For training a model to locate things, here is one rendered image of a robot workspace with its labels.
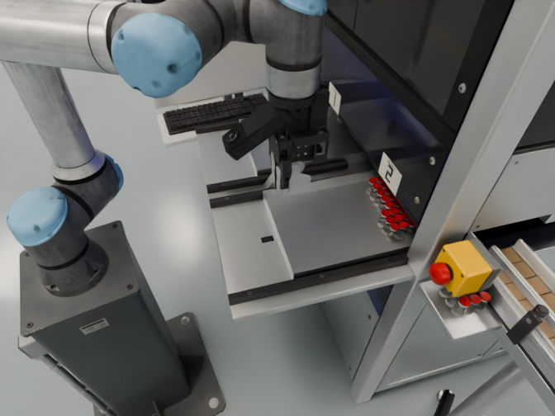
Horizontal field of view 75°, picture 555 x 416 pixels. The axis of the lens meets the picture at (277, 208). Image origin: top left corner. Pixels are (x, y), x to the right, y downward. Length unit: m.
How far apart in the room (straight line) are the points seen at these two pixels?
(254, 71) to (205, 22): 1.12
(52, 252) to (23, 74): 0.36
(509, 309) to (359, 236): 0.33
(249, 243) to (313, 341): 0.92
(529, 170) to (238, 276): 0.58
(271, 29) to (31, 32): 0.26
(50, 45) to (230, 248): 0.54
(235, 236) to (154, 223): 1.34
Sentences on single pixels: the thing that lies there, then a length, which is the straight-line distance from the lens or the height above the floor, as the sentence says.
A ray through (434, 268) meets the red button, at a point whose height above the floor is 1.01.
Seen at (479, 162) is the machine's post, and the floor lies 1.20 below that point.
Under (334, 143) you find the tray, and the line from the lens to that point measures 1.16.
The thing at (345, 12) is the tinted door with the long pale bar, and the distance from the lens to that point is 1.03.
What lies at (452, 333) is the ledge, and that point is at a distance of 0.81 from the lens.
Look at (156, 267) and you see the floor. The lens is 1.99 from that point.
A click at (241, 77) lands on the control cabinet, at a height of 0.87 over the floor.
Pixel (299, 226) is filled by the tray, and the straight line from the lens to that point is 0.89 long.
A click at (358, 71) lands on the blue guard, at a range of 0.95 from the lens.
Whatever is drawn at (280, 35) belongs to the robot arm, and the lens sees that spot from 0.48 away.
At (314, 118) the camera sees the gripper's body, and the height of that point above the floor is 1.25.
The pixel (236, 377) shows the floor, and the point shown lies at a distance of 1.65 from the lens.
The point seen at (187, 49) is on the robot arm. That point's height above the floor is 1.40.
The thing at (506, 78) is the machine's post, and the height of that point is 1.33.
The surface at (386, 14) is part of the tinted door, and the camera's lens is 0.85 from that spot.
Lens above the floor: 1.55
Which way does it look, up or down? 46 degrees down
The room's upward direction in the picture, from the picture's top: straight up
